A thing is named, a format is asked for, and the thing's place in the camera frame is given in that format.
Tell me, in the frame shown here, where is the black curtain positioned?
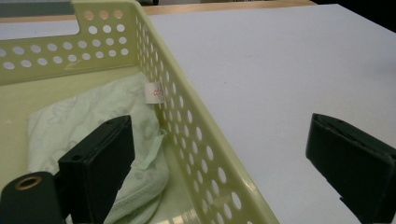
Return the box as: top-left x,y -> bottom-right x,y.
311,0 -> 396,34

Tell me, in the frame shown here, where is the light green cloth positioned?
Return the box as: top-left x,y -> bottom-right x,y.
27,72 -> 171,224

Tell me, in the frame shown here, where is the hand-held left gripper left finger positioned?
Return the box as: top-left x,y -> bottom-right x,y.
57,115 -> 135,224

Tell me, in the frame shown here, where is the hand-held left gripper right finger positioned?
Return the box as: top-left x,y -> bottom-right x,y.
305,113 -> 396,224

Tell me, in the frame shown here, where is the yellow-green perforated plastic basket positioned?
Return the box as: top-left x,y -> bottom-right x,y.
0,0 -> 279,224

